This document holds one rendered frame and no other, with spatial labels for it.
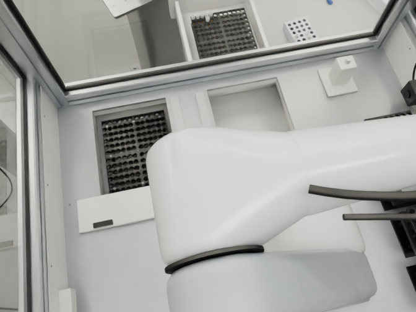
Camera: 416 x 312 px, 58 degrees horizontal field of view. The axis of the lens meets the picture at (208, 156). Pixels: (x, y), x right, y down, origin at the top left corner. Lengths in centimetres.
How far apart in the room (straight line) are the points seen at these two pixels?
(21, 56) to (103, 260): 48
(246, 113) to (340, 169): 82
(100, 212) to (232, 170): 63
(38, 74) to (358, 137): 78
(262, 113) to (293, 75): 15
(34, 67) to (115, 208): 37
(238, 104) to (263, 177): 84
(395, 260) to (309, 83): 50
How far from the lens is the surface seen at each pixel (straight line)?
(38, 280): 81
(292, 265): 39
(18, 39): 91
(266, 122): 115
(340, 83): 110
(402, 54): 117
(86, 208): 95
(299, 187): 35
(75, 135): 105
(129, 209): 92
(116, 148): 105
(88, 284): 93
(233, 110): 116
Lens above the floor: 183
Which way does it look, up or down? 66 degrees down
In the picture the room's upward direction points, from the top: 1 degrees counter-clockwise
